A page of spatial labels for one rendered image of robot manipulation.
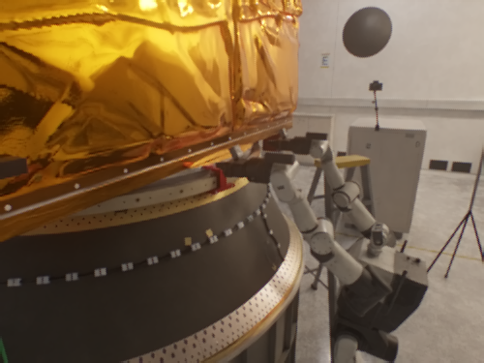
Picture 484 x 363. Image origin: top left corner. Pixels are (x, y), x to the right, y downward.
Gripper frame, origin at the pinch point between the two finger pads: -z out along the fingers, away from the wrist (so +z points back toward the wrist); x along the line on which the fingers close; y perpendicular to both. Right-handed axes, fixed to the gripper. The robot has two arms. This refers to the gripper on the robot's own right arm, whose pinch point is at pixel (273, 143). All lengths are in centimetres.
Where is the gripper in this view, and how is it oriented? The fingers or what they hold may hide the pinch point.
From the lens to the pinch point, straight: 158.1
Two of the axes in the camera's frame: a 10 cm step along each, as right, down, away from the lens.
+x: -4.4, 2.7, -8.6
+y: 0.0, 9.5, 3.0
